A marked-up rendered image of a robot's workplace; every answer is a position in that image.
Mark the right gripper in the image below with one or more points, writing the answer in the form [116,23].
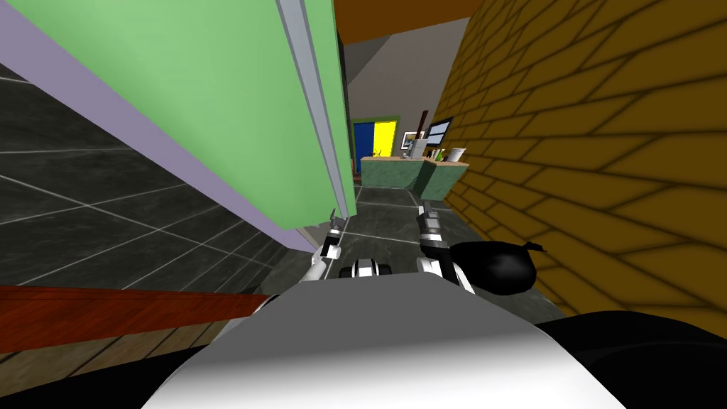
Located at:
[429,226]

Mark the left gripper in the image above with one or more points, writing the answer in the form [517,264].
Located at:
[331,243]

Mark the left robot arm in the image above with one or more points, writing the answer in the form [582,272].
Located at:
[318,269]

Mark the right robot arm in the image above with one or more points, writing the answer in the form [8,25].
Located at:
[500,268]

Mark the green counter with items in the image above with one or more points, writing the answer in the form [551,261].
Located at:
[397,173]

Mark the blue and yellow door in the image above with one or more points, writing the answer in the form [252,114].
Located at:
[375,137]

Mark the dark framed window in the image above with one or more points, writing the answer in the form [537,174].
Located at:
[438,132]

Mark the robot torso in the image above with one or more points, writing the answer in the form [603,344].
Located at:
[375,341]

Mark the red-brown wooden board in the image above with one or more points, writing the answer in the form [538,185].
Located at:
[113,315]

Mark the framed wall picture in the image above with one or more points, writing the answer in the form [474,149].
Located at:
[411,140]

